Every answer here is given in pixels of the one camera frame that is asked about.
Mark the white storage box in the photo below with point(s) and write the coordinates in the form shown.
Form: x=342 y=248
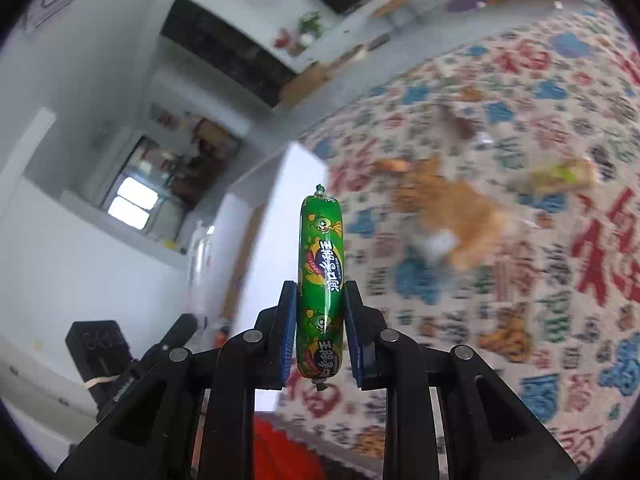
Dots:
x=239 y=265

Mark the patterned woven tablecloth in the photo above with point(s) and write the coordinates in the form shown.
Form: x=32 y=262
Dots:
x=490 y=197

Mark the clear-wrapped sponge cake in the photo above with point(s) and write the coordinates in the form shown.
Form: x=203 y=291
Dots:
x=454 y=225

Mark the red flower vase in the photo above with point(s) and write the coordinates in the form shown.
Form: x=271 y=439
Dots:
x=285 y=40

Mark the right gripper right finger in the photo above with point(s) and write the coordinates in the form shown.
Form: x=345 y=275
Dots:
x=489 y=432

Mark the cardboard box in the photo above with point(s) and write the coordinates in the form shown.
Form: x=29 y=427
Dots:
x=308 y=81

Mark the bread in green wrapper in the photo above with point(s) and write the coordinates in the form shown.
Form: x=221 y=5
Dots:
x=566 y=175

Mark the brown hawthorn roll stick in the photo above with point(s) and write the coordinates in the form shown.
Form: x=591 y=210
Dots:
x=463 y=127

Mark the leafy plant white vase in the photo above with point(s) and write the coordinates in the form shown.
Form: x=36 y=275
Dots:
x=310 y=28

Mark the small wooden bench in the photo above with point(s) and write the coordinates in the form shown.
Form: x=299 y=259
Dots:
x=388 y=8

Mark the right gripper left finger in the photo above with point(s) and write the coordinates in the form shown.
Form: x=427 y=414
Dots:
x=191 y=415

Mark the dark tall cabinet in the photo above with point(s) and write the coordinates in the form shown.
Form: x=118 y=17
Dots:
x=227 y=50

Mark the green sausage stick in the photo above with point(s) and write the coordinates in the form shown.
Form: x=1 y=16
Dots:
x=320 y=288

